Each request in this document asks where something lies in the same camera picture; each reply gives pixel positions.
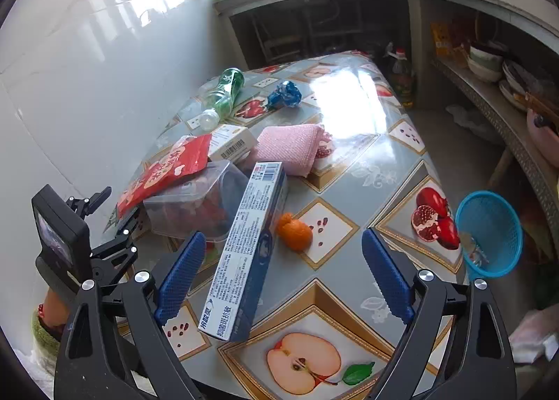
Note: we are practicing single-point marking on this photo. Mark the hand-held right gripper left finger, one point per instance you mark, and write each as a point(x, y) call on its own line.
point(183, 277)

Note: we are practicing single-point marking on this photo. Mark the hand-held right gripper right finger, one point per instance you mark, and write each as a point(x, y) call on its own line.
point(386, 273)

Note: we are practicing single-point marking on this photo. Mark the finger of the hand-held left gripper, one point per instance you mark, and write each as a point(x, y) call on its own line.
point(115, 251)
point(98, 198)

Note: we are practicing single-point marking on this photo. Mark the clear plastic container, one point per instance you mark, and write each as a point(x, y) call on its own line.
point(196, 212)

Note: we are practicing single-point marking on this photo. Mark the long blue white toothpaste box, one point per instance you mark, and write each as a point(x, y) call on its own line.
point(249, 251)

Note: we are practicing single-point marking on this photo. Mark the red snack bag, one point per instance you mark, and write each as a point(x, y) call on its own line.
point(166, 172)

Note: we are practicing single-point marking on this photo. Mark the orange tangerine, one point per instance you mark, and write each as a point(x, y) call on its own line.
point(296, 234)

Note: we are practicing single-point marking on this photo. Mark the blue mesh basket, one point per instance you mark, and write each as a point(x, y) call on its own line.
point(493, 216)

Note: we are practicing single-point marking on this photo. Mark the small white yellow box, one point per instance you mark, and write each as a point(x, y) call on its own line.
point(231, 140)

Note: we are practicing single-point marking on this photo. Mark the pink cloth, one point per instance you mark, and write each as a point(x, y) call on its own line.
point(288, 148)

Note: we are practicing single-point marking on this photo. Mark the green plastic bottle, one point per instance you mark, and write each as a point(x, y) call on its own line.
point(225, 92)

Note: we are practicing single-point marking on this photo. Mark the blue wrapper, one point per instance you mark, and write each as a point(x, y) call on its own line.
point(284, 94)

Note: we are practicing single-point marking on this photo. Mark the person's left forearm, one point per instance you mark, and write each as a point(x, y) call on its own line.
point(54, 308)

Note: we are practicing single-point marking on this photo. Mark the fruit print tablecloth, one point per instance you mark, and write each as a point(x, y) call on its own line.
point(371, 155)

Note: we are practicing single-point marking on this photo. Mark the wooden shelf leg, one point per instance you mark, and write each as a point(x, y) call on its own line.
point(500, 170)

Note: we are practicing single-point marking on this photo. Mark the white pink sack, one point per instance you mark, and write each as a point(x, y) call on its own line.
point(533, 334)

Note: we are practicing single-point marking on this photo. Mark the crumpled white plastic bag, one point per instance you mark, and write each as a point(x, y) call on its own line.
point(474, 122)

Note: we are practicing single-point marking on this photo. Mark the perforated metal shelf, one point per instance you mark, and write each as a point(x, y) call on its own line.
point(493, 120)

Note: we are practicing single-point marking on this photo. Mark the cooking oil bottle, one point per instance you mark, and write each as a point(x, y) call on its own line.
point(401, 78)

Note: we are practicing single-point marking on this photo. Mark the pink plastic basin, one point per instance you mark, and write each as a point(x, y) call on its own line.
point(543, 137)

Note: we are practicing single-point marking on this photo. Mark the stack of bowls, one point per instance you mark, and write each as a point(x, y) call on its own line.
point(484, 68)

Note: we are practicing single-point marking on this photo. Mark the stack of plates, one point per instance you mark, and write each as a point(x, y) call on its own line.
point(515, 85)

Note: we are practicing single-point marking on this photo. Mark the orange food packets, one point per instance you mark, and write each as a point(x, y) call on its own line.
point(441, 39)

